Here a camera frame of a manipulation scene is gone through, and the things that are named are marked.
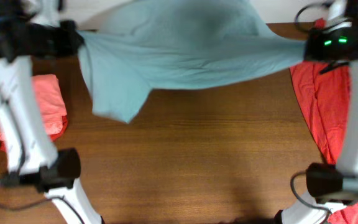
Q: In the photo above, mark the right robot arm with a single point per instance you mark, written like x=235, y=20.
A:
x=331, y=188

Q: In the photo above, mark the folded salmon pink garment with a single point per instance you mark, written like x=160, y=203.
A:
x=48, y=95

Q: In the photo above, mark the red garment pile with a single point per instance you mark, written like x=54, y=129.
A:
x=329, y=104

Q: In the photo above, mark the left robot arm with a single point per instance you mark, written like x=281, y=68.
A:
x=32, y=158

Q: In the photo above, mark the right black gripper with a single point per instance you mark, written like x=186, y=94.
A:
x=312, y=38

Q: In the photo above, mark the light blue t-shirt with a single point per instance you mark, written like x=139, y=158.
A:
x=177, y=45

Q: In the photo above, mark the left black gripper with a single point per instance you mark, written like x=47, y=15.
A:
x=73, y=38

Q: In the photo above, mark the folded red garment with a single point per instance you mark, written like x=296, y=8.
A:
x=55, y=126

